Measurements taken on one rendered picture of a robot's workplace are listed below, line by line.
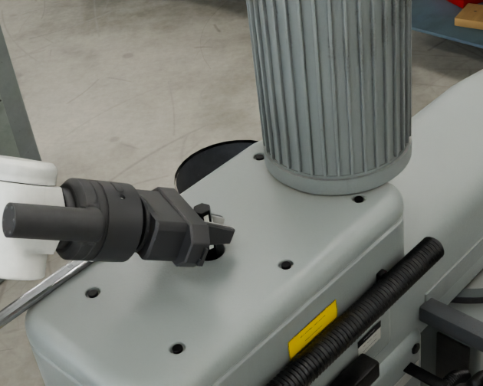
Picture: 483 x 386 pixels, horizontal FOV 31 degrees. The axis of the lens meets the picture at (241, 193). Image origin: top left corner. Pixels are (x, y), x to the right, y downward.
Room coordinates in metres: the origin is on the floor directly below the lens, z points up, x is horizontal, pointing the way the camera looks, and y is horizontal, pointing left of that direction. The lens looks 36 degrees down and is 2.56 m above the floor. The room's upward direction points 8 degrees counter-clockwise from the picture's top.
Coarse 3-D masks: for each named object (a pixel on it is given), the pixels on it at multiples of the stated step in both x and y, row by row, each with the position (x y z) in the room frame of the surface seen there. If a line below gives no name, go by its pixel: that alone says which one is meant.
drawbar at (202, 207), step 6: (198, 204) 0.82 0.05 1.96; (204, 204) 0.81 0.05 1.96; (198, 210) 0.81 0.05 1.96; (204, 210) 0.80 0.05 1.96; (210, 210) 0.81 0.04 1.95; (204, 216) 0.80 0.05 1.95; (210, 216) 0.80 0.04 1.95; (216, 246) 0.81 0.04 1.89; (210, 252) 0.80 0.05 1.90; (216, 252) 0.80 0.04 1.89; (210, 258) 0.80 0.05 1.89; (216, 258) 0.80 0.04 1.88
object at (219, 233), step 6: (210, 222) 0.80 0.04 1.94; (210, 228) 0.79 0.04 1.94; (216, 228) 0.79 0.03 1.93; (222, 228) 0.80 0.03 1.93; (228, 228) 0.80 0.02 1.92; (210, 234) 0.79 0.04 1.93; (216, 234) 0.79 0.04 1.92; (222, 234) 0.80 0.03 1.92; (228, 234) 0.80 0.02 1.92; (210, 240) 0.79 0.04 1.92; (216, 240) 0.79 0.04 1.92; (222, 240) 0.80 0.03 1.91; (228, 240) 0.80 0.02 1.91
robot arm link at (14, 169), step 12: (0, 156) 0.77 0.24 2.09; (0, 168) 0.73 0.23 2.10; (12, 168) 0.73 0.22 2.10; (24, 168) 0.72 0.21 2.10; (36, 168) 0.73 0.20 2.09; (48, 168) 0.74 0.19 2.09; (12, 180) 0.72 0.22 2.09; (24, 180) 0.72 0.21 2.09; (36, 180) 0.72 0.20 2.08; (48, 180) 0.73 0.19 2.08
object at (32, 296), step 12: (72, 264) 0.81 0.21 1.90; (84, 264) 0.81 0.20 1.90; (48, 276) 0.79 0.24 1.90; (60, 276) 0.79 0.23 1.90; (72, 276) 0.79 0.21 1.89; (36, 288) 0.78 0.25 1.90; (48, 288) 0.77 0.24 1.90; (24, 300) 0.76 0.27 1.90; (36, 300) 0.76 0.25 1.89; (0, 312) 0.74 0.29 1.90; (12, 312) 0.74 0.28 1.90; (0, 324) 0.72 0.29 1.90
